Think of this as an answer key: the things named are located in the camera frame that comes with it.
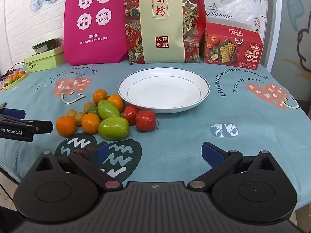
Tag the white floral plastic bag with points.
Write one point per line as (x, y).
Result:
(233, 2)

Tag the light green box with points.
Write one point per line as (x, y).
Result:
(45, 59)

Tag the orange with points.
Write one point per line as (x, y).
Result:
(66, 125)
(90, 123)
(116, 102)
(100, 96)

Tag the red cracker box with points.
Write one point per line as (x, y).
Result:
(232, 47)

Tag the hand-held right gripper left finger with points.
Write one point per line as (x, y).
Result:
(103, 150)

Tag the pile of small fruits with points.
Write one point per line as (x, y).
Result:
(15, 76)

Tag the red and beige gift box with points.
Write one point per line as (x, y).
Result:
(162, 21)

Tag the yellow tray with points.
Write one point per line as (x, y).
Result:
(7, 85)

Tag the green bowl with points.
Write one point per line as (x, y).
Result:
(46, 45)

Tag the blue printed tablecloth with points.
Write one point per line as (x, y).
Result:
(184, 126)

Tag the small green fruit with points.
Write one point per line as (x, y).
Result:
(93, 110)

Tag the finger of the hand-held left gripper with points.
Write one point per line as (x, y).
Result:
(15, 113)
(42, 126)

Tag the magenta gift box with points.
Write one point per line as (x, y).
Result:
(94, 21)

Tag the brown longan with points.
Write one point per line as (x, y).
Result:
(79, 117)
(72, 113)

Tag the cartoon wall decal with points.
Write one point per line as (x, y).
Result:
(301, 36)

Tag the brown kiwi fruit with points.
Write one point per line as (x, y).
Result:
(88, 106)

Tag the white plate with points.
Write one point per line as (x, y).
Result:
(163, 91)

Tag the green mango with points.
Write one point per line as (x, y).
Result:
(108, 109)
(113, 128)

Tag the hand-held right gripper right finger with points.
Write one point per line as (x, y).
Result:
(211, 154)

